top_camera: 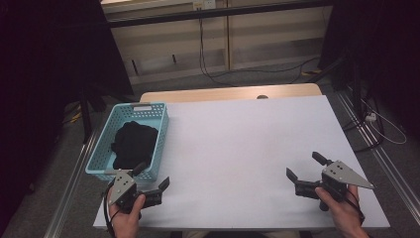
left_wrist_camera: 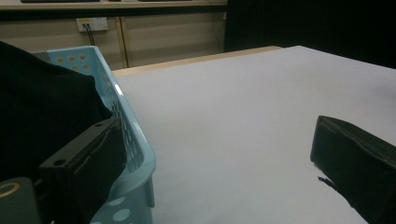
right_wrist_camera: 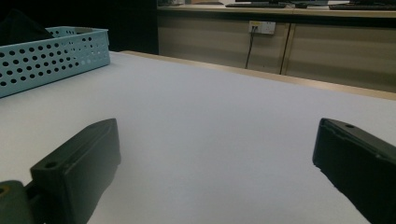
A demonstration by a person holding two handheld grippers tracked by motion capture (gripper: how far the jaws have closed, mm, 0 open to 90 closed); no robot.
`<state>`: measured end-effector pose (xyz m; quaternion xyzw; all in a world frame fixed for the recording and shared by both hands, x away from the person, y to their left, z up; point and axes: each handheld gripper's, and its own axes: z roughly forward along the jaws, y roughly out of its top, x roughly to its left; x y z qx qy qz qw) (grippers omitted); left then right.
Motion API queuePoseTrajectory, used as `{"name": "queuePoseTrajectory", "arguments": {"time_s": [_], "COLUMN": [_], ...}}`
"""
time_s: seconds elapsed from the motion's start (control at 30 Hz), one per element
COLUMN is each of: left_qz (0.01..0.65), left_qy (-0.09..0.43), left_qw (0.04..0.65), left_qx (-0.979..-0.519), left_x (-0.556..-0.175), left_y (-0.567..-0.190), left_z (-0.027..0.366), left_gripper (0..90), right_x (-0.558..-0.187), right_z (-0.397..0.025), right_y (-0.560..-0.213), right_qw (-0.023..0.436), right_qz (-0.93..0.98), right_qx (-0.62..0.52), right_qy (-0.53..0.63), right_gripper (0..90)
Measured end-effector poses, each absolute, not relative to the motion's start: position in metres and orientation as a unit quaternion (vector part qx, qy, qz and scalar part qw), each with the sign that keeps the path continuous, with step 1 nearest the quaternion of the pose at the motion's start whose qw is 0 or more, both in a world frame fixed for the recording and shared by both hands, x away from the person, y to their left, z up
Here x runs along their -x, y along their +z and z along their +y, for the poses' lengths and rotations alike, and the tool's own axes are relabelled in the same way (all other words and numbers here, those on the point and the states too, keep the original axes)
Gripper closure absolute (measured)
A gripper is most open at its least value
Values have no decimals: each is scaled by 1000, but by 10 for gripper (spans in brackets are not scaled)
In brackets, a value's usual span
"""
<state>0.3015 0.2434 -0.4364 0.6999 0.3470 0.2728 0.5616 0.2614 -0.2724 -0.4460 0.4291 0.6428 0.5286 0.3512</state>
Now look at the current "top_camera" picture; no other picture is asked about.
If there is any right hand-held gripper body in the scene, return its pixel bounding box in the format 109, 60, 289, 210
294, 160, 376, 212

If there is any right hand-held gripper cable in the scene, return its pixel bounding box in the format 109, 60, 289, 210
346, 189, 367, 226

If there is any hand-held gripper cable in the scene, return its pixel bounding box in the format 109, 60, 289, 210
103, 184, 117, 238
346, 189, 367, 226

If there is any person's left hand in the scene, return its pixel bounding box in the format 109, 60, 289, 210
107, 193, 147, 238

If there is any person's right hand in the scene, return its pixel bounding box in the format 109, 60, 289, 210
314, 184, 369, 238

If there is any left hand-held gripper cable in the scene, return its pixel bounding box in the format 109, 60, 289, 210
103, 184, 117, 238

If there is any white wall socket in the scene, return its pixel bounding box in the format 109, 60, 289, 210
192, 0, 216, 10

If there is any black hanging wall cable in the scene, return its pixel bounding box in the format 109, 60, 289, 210
197, 17, 321, 87

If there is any black metal bar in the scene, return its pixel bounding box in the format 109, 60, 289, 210
107, 0, 335, 28

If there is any black tank top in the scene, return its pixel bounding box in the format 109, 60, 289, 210
111, 120, 159, 171

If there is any yellow cable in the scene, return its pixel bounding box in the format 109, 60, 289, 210
62, 103, 83, 125

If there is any wooden table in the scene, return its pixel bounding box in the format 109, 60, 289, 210
140, 82, 323, 103

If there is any black floor cable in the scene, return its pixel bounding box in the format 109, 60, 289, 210
343, 98, 385, 153

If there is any white table mat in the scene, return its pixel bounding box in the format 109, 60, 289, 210
93, 94, 391, 231

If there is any black metal stand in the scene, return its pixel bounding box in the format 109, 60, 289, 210
78, 85, 133, 145
311, 53, 365, 117

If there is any beige cabinet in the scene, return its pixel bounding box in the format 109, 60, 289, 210
100, 0, 335, 85

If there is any black curtain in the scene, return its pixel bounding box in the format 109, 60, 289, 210
0, 0, 135, 232
318, 0, 420, 140

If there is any white floor cable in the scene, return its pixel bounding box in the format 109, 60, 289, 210
361, 98, 408, 146

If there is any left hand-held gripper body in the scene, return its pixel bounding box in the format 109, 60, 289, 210
104, 169, 162, 214

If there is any light blue plastic basket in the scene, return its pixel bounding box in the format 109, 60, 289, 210
84, 102, 170, 183

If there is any aluminium floor rail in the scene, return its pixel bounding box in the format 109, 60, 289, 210
44, 132, 100, 238
335, 88, 420, 216

